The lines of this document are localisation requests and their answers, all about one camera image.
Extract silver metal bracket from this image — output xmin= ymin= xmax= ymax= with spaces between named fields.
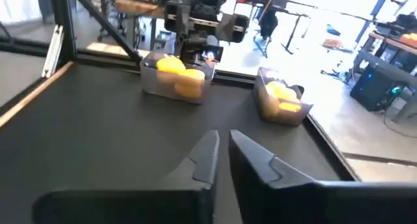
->
xmin=41 ymin=24 xmax=65 ymax=79

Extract black tripod stand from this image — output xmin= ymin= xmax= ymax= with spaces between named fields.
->
xmin=253 ymin=0 xmax=310 ymax=59

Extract yellow lemon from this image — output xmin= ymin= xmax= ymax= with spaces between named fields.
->
xmin=266 ymin=80 xmax=298 ymax=101

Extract orange-yellow lemon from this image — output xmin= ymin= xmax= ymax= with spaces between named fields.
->
xmin=278 ymin=101 xmax=303 ymax=113

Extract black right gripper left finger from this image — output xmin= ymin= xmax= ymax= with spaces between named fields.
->
xmin=32 ymin=130 xmax=220 ymax=224

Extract yellow bell pepper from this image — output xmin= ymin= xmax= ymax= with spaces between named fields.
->
xmin=155 ymin=55 xmax=187 ymax=85
xmin=174 ymin=68 xmax=207 ymax=100

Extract clear grey plastic bin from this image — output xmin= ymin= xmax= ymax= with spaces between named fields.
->
xmin=139 ymin=51 xmax=216 ymax=105
xmin=253 ymin=66 xmax=314 ymax=127

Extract wooden top desk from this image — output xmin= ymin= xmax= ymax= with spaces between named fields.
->
xmin=354 ymin=14 xmax=417 ymax=124

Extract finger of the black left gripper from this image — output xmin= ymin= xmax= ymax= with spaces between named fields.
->
xmin=202 ymin=45 xmax=224 ymax=64
xmin=180 ymin=36 xmax=203 ymax=64

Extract black computer tower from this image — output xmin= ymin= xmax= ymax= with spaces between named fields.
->
xmin=349 ymin=51 xmax=413 ymax=113

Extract wooden background table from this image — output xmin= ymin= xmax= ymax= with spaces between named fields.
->
xmin=115 ymin=0 xmax=167 ymax=19

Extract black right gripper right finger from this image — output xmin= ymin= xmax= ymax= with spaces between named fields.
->
xmin=228 ymin=130 xmax=417 ymax=224

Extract orange floor object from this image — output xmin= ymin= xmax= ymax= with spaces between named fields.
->
xmin=322 ymin=38 xmax=341 ymax=49

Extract blue metal pole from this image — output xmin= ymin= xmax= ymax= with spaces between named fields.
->
xmin=354 ymin=0 xmax=390 ymax=44

